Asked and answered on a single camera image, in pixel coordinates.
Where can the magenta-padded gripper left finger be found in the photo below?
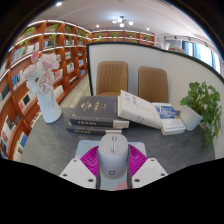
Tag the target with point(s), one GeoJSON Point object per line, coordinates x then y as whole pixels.
{"type": "Point", "coordinates": [77, 170]}

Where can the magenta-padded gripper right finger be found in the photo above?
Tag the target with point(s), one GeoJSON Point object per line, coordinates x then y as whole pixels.
{"type": "Point", "coordinates": [150, 170]}

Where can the light grey computer mouse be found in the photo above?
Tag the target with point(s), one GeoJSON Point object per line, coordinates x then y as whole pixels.
{"type": "Point", "coordinates": [112, 160]}

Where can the pastel cloud print mouse pad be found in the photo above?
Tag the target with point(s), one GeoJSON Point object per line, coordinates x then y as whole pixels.
{"type": "Point", "coordinates": [85, 146]}

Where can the thick dark hardcover book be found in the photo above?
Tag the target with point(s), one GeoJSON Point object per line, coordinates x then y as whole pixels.
{"type": "Point", "coordinates": [86, 130]}
{"type": "Point", "coordinates": [95, 110]}

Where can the blue and white book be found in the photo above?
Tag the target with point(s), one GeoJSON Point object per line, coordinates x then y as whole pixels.
{"type": "Point", "coordinates": [170, 116]}

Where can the thick white book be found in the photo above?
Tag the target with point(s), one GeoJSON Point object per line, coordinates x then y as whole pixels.
{"type": "Point", "coordinates": [140, 110]}

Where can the white jug vase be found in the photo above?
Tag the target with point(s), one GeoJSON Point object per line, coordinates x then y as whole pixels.
{"type": "Point", "coordinates": [49, 110]}

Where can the green plant in white pot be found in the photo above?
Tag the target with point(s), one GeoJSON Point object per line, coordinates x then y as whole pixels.
{"type": "Point", "coordinates": [200, 103]}

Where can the tan upholstered chair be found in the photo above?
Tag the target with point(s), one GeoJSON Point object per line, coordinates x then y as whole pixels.
{"type": "Point", "coordinates": [112, 78]}
{"type": "Point", "coordinates": [153, 83]}

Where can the orange wooden bookshelf unit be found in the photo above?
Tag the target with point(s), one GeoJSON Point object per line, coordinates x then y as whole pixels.
{"type": "Point", "coordinates": [20, 86]}

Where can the pink and white flowers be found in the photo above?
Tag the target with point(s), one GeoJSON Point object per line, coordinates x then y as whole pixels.
{"type": "Point", "coordinates": [43, 73]}

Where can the window with curtains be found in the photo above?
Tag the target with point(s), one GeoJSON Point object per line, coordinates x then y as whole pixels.
{"type": "Point", "coordinates": [200, 53]}

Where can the orange shelf unit with plants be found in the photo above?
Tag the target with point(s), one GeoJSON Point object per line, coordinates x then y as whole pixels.
{"type": "Point", "coordinates": [123, 35]}

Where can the ceiling light cluster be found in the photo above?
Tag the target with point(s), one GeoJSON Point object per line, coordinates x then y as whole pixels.
{"type": "Point", "coordinates": [121, 20]}

